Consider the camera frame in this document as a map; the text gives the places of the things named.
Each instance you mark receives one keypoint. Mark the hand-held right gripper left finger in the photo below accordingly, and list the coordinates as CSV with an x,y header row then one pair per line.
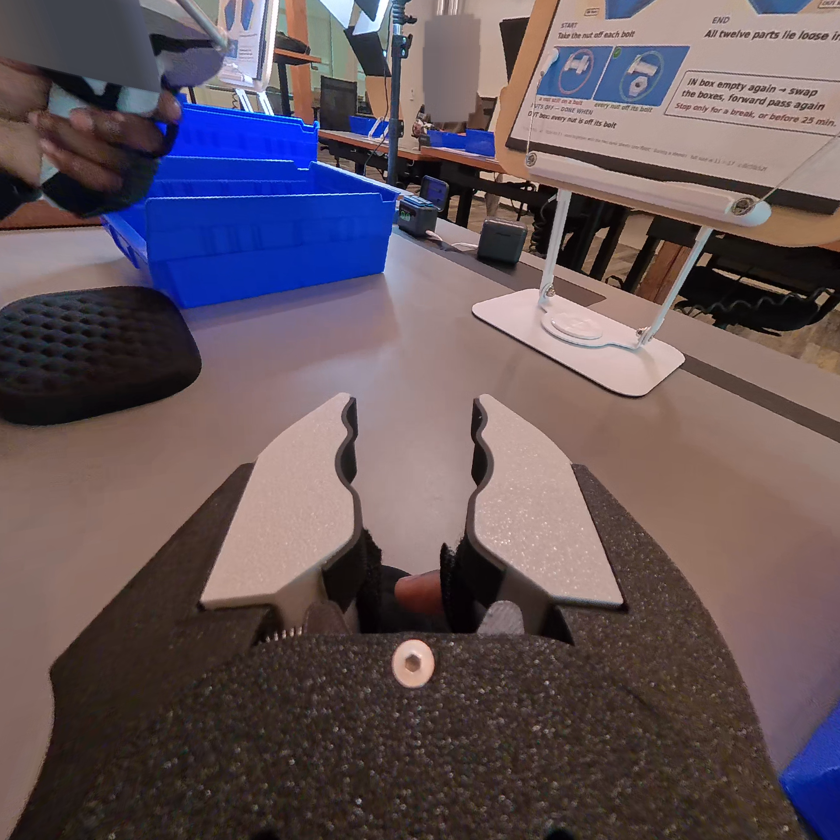
x,y
282,519

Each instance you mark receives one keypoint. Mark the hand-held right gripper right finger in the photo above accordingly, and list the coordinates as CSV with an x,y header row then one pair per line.
x,y
538,519

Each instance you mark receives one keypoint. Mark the large blue plastic bin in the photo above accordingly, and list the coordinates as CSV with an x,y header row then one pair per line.
x,y
263,230

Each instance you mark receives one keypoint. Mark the person's left hand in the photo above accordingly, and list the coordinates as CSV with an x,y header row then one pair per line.
x,y
79,138

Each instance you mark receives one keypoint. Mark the black mesh cushion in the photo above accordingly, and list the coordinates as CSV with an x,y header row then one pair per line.
x,y
92,355

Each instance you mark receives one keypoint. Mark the printed poster banner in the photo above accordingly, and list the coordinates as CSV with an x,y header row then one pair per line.
x,y
247,40

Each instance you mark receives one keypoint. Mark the black office chair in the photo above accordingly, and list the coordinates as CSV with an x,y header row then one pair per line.
x,y
337,105

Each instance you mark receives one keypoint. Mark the small black box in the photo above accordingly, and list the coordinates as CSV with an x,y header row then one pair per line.
x,y
502,244

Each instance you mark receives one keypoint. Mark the wooden office desk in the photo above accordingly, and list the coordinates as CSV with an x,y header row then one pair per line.
x,y
394,147

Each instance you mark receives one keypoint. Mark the small black device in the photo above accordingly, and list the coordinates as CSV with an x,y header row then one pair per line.
x,y
418,215

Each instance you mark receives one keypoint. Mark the studio light on stand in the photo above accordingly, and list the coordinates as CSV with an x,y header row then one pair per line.
x,y
387,53

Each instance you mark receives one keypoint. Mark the row of blue bins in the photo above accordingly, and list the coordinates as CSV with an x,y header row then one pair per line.
x,y
460,139

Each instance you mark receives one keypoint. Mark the sign on white stand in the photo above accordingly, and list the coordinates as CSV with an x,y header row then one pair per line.
x,y
630,92

